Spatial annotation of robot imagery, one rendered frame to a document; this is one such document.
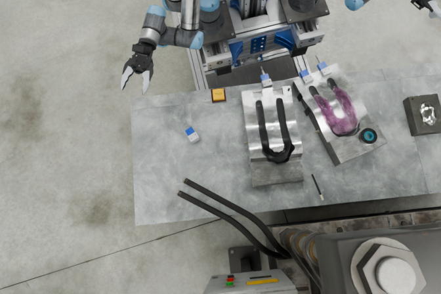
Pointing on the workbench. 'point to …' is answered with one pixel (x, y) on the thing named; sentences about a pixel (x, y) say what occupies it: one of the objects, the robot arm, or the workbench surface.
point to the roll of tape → (369, 136)
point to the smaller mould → (423, 114)
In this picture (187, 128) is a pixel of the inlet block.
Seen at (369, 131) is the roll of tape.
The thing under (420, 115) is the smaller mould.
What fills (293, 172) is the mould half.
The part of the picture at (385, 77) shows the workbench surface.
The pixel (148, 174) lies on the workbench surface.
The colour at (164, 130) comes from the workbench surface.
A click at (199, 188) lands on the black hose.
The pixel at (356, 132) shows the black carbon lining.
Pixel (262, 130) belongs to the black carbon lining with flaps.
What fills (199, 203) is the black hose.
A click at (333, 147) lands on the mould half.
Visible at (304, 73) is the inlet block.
